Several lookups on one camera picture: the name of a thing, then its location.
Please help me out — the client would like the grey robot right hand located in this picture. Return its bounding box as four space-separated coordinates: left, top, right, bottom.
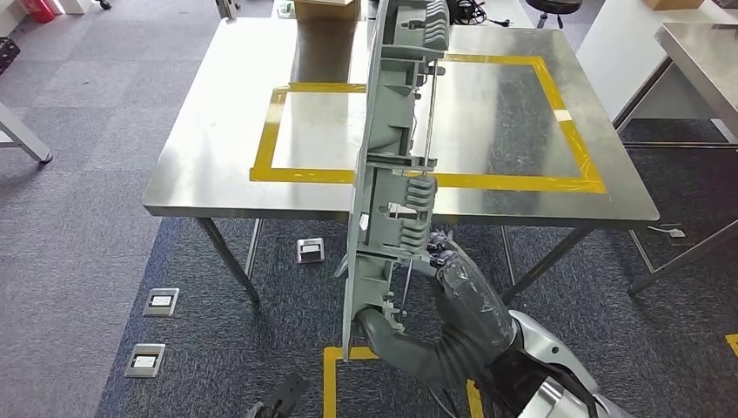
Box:
354 229 519 388

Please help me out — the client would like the grey plastic wheel cover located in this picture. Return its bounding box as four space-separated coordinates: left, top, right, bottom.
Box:
337 0 452 363

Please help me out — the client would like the steel workbench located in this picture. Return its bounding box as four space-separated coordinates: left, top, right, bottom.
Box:
627 22 738 296
141 17 661 307

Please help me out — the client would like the steel floor socket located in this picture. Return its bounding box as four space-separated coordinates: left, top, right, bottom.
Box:
296 237 326 265
124 343 166 379
143 287 180 319

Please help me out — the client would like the white partition panel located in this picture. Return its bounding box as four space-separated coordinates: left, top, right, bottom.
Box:
575 0 738 124

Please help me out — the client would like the black stool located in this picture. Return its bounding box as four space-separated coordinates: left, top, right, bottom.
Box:
524 0 585 30

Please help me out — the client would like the brown box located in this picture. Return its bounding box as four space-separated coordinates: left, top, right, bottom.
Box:
292 0 362 23

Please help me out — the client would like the cardboard box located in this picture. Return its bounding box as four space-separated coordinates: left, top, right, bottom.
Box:
641 0 706 11

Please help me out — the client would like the white furniture base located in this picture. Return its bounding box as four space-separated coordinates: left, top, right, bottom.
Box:
54 0 95 16

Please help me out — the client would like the red fire extinguisher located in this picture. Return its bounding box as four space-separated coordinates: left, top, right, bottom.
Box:
22 0 57 24

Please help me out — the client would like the black plastic crate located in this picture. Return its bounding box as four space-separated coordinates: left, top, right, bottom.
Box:
0 37 22 75

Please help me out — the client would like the yellow tape frame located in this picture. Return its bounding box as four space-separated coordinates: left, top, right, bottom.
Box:
249 53 607 195

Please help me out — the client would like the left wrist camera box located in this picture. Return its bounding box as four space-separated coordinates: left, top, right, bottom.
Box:
253 372 310 418

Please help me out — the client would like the white power strip cable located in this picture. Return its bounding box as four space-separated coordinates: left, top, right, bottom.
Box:
647 223 688 239

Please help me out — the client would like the black power cable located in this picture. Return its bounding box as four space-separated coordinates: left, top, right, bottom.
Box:
449 0 513 28

